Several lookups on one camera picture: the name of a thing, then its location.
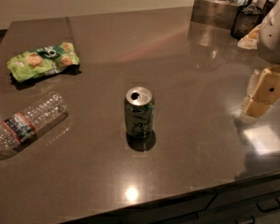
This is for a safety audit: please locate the green soda can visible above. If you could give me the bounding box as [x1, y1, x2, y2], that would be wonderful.
[124, 87, 154, 139]

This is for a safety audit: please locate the black mesh cup holder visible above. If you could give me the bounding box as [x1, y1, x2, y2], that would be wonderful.
[231, 6, 262, 39]

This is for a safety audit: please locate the green snack bag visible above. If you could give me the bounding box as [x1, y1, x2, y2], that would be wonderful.
[7, 42, 79, 83]

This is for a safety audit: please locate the dark drawer handle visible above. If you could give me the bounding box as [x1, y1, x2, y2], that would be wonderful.
[257, 198, 280, 213]

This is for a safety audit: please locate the clear plastic water bottle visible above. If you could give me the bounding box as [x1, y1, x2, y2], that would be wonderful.
[0, 91, 67, 160]

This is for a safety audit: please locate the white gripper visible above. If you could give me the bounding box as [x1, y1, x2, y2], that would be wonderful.
[241, 0, 280, 118]

